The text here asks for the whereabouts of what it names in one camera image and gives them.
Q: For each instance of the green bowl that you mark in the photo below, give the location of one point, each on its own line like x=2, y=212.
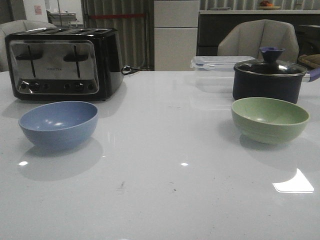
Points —
x=269, y=120

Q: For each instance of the glass pot lid blue knob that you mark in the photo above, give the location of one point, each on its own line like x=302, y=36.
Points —
x=270, y=65

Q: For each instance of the blue bowl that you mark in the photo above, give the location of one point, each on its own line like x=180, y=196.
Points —
x=60, y=125

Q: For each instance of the clear plastic food container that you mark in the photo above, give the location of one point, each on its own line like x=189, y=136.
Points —
x=215, y=74

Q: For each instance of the beige chair right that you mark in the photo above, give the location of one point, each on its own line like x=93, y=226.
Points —
x=247, y=38

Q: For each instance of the white refrigerator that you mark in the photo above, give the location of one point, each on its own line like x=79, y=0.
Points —
x=175, y=34

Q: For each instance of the fruit bowl on counter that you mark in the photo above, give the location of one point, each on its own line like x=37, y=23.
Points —
x=267, y=5

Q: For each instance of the black and chrome toaster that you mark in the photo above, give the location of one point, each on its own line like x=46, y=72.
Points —
x=64, y=64

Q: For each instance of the dark kitchen counter cabinet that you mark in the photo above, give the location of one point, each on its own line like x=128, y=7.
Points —
x=214, y=25

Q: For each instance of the dark blue saucepan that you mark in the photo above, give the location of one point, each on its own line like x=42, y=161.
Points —
x=276, y=86

